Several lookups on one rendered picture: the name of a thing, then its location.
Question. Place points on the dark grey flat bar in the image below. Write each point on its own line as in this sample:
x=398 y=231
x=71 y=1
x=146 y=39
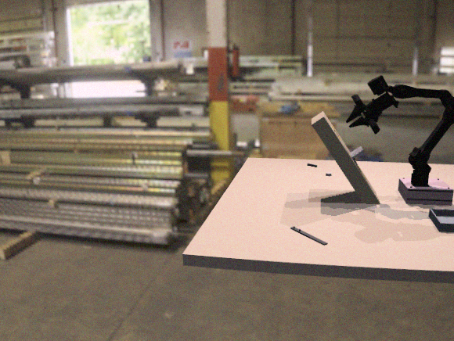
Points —
x=308 y=235

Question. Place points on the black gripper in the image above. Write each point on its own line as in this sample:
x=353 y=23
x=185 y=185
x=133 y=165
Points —
x=372 y=109

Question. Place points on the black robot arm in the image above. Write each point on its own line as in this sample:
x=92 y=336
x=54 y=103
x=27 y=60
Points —
x=419 y=156

